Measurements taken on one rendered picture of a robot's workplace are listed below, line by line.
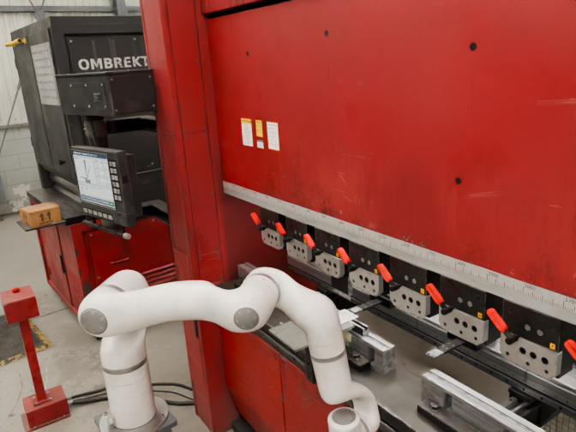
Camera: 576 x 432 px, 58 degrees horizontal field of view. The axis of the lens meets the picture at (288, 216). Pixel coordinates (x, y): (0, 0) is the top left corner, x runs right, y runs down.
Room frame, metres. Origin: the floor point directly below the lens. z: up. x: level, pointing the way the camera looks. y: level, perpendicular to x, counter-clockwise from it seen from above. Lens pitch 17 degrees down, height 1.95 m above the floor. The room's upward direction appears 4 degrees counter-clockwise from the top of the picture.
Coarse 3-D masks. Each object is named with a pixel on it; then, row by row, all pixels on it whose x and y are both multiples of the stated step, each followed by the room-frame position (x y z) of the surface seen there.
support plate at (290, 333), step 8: (272, 328) 1.72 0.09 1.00; (280, 328) 1.71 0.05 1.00; (288, 328) 1.71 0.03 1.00; (296, 328) 1.71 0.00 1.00; (344, 328) 1.68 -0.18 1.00; (280, 336) 1.66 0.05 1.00; (288, 336) 1.66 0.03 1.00; (296, 336) 1.65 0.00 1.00; (304, 336) 1.65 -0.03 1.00; (288, 344) 1.60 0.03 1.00; (296, 344) 1.60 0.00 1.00; (304, 344) 1.60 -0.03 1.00
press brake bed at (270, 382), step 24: (240, 336) 2.22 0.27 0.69; (264, 336) 2.02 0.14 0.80; (240, 360) 2.24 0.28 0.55; (264, 360) 2.04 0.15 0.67; (288, 360) 1.87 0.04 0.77; (240, 384) 2.27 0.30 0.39; (264, 384) 2.05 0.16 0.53; (288, 384) 1.87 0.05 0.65; (312, 384) 1.72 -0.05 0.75; (240, 408) 2.37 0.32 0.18; (264, 408) 2.07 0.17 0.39; (288, 408) 1.89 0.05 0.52; (312, 408) 1.73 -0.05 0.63; (336, 408) 1.60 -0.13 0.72
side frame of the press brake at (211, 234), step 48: (144, 0) 2.53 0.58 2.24; (192, 0) 2.46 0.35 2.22; (192, 48) 2.44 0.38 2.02; (192, 96) 2.43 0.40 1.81; (192, 144) 2.42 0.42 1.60; (192, 192) 2.40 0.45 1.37; (192, 240) 2.38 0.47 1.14; (240, 240) 2.52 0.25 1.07; (192, 336) 2.48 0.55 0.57; (192, 384) 2.57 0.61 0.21
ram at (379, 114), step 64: (320, 0) 1.77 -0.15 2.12; (384, 0) 1.53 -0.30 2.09; (448, 0) 1.34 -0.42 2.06; (512, 0) 1.20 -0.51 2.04; (256, 64) 2.14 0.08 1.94; (320, 64) 1.79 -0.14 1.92; (384, 64) 1.53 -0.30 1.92; (448, 64) 1.34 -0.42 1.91; (512, 64) 1.19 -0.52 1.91; (320, 128) 1.80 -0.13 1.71; (384, 128) 1.53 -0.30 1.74; (448, 128) 1.34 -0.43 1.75; (512, 128) 1.18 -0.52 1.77; (320, 192) 1.81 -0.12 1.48; (384, 192) 1.54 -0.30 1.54; (448, 192) 1.33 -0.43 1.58; (512, 192) 1.18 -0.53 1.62; (448, 256) 1.33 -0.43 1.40; (512, 256) 1.17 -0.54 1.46
